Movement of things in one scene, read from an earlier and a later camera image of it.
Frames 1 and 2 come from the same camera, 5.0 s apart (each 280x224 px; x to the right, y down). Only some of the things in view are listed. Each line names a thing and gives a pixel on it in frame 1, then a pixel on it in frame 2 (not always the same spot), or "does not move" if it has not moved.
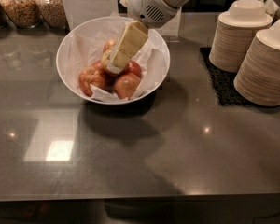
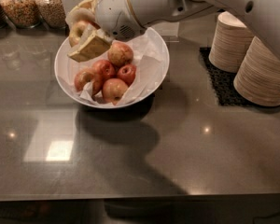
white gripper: [142, 2] -> [118, 11]
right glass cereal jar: [49, 3] does not move
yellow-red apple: [105, 62] -> [77, 31]
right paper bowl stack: [262, 77] does not move
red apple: [133, 67] -> [127, 73]
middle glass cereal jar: [21, 6] does not move
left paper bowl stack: [234, 33] does not move
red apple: [126, 84] -> [114, 90]
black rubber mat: [222, 82] does not move
